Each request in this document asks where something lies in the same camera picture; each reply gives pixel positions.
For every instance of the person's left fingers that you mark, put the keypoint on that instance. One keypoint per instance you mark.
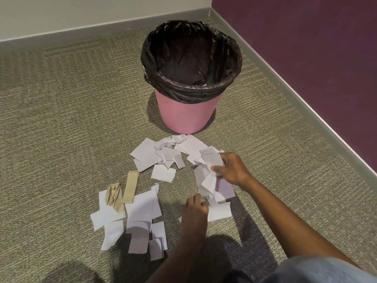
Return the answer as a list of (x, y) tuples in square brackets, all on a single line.
[(196, 200)]

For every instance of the person's right forearm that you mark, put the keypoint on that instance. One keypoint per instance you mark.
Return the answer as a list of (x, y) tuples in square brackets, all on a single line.
[(288, 221)]

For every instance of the person's grey garment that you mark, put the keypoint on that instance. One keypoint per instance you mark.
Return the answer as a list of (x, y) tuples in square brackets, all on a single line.
[(321, 271)]

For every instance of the pile of white paper scraps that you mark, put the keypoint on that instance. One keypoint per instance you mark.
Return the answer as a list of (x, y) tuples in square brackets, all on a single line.
[(141, 209)]

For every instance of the black plastic bin liner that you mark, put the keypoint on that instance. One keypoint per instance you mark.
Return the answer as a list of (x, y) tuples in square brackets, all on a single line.
[(188, 58)]

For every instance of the crumpled brown paper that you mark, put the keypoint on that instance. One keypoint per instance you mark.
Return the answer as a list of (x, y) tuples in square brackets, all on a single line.
[(114, 195)]

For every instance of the grey wall baseboard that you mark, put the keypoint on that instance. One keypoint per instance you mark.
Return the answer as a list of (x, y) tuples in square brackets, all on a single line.
[(294, 85), (103, 25)]

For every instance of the person's right fingers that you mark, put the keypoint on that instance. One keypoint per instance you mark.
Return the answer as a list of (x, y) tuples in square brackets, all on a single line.
[(221, 170)]

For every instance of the person's left forearm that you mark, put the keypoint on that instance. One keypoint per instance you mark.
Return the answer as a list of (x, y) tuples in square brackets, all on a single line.
[(184, 259)]

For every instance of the pink plastic trash bin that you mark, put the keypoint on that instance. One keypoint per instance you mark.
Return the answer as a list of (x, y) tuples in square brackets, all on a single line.
[(186, 114)]

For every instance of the person's right hand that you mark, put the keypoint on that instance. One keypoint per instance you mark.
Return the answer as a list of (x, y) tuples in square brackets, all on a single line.
[(234, 170)]

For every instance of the white paper piece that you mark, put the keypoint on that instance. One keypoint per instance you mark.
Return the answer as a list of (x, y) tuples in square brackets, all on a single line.
[(210, 157), (221, 212)]

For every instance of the person's left hand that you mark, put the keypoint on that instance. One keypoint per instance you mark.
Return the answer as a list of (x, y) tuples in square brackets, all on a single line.
[(194, 216)]

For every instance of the tan paper strip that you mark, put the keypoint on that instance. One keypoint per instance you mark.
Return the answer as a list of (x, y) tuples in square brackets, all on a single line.
[(131, 185)]

